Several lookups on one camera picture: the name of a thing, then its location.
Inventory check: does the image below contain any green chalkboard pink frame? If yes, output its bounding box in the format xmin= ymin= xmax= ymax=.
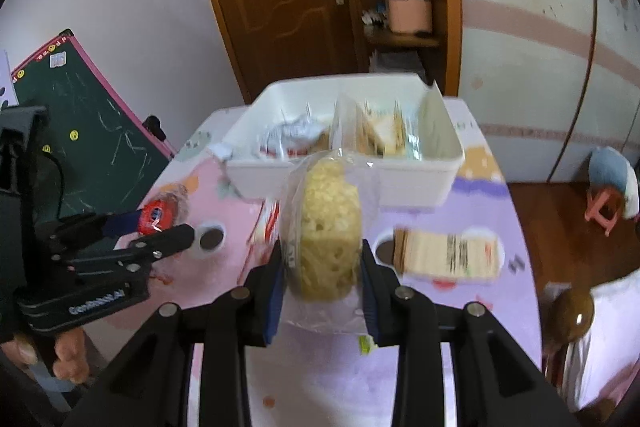
xmin=12 ymin=29 xmax=170 ymax=221

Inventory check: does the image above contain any silver jujube snack bag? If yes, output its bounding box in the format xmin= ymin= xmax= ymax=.
xmin=257 ymin=114 xmax=329 ymax=159

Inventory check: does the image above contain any black clamp knob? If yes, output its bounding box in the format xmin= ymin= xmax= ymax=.
xmin=142 ymin=115 xmax=166 ymax=142

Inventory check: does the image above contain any white pillow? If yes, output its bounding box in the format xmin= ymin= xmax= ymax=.
xmin=560 ymin=270 xmax=639 ymax=412

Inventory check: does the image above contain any clear bag of biscuits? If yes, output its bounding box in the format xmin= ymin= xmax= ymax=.
xmin=329 ymin=94 xmax=370 ymax=155

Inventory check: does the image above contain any beige soda cracker pack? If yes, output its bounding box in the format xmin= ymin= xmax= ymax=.
xmin=392 ymin=229 xmax=503 ymax=283

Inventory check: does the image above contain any person's left hand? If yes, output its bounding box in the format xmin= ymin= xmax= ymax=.
xmin=1 ymin=329 xmax=90 ymax=385

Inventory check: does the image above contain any white plastic storage bin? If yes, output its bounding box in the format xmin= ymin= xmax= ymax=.
xmin=222 ymin=72 xmax=465 ymax=208

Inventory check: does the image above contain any red white cookies pack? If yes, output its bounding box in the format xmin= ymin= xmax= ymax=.
xmin=247 ymin=198 xmax=280 ymax=246

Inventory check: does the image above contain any pink storage basket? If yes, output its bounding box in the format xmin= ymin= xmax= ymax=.
xmin=386 ymin=0 xmax=433 ymax=35

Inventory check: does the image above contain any yellow rice crisp bag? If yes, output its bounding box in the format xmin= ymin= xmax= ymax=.
xmin=279 ymin=150 xmax=381 ymax=335

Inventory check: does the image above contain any folded pink cloth stack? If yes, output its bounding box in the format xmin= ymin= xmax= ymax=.
xmin=369 ymin=50 xmax=426 ymax=81

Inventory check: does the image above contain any wooden bed post knob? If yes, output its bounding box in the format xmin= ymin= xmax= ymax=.
xmin=542 ymin=288 xmax=594 ymax=355

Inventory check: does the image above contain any red jujube walnut candy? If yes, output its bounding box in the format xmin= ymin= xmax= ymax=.
xmin=137 ymin=197 xmax=179 ymax=235

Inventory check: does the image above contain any pink plastic stool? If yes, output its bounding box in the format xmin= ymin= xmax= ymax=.
xmin=584 ymin=186 xmax=624 ymax=237

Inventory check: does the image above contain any pink cartoon tablecloth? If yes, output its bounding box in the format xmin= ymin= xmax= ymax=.
xmin=81 ymin=97 xmax=544 ymax=427

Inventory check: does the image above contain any pastel sliding wardrobe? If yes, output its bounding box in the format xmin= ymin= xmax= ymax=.
xmin=458 ymin=0 xmax=639 ymax=182

